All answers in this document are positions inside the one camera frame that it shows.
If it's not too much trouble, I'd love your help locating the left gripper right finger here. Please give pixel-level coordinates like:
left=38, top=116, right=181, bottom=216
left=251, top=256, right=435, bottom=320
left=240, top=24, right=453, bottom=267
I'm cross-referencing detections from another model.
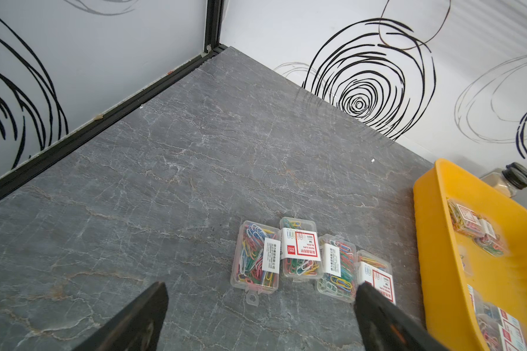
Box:
left=354, top=283, right=446, bottom=350

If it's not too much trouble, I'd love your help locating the near spice bottle black cap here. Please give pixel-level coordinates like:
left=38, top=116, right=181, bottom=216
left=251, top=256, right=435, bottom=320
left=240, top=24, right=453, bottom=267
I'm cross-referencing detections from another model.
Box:
left=480, top=168, right=527, bottom=198

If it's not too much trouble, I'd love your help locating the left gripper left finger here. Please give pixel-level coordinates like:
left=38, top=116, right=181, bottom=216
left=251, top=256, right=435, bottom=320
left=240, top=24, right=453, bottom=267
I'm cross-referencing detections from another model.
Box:
left=75, top=282, right=169, bottom=350

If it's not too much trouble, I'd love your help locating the paper clip box table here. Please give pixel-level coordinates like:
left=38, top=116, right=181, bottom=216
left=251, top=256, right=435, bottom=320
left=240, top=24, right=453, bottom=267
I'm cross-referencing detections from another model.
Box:
left=357, top=250, right=396, bottom=304

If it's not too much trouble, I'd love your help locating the yellow plastic tray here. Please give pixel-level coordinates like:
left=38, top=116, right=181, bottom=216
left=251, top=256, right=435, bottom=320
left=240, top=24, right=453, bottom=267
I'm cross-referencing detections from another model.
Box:
left=413, top=159, right=527, bottom=350

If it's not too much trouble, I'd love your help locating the paper clip box in tray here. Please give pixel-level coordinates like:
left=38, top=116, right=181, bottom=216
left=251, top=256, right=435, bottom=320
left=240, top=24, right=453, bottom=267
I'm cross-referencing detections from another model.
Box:
left=447, top=198, right=485, bottom=238

